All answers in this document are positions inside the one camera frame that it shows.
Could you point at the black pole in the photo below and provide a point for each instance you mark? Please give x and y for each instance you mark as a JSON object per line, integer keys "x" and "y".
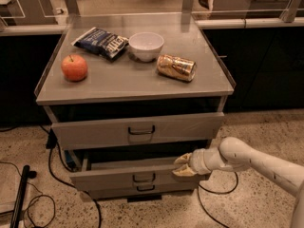
{"x": 17, "y": 208}

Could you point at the white bowl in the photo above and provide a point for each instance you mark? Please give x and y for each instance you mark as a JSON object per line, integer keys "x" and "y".
{"x": 146, "y": 46}

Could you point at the blue chip bag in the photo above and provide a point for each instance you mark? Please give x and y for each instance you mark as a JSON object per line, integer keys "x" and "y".
{"x": 102, "y": 42}

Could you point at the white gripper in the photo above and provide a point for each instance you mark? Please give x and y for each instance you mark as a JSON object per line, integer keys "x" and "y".
{"x": 199, "y": 162}

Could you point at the gold soda can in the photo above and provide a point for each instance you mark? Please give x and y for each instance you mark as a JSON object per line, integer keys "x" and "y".
{"x": 176, "y": 67}

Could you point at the grey top drawer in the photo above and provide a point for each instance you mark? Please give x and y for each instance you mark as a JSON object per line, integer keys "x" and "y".
{"x": 133, "y": 131}

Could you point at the grey drawer cabinet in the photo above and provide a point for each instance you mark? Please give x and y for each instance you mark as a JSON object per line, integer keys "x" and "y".
{"x": 128, "y": 88}

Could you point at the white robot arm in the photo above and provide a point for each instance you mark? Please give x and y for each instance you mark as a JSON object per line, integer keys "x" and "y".
{"x": 234, "y": 155}

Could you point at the red apple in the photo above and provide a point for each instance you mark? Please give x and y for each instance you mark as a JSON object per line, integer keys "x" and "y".
{"x": 74, "y": 68}

